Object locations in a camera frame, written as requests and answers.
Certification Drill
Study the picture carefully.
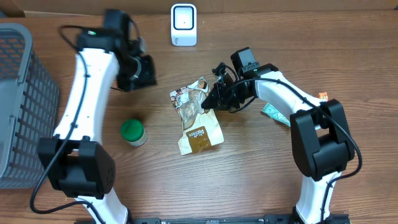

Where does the orange snack packet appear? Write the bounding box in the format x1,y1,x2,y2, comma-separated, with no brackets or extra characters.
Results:
318,92,328,101

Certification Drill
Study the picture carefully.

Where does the white barcode scanner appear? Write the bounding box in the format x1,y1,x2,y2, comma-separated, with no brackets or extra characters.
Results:
170,3,197,47

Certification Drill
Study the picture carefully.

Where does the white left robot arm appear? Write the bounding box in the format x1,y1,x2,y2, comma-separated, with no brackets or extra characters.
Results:
37,9,156,223

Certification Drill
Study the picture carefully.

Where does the green lid white jar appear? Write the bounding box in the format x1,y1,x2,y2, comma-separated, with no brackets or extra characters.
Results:
120,119,148,147

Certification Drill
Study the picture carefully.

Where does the beige brown snack pouch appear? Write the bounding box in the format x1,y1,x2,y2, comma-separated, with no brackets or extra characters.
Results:
170,77,224,156

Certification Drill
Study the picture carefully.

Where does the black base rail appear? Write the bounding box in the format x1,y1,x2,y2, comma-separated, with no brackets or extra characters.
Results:
131,215,301,224

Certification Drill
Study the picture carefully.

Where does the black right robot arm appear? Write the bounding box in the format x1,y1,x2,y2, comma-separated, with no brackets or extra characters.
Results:
201,47,363,223

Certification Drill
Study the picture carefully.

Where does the teal snack packet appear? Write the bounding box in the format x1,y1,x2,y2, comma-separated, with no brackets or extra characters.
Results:
262,103,290,127

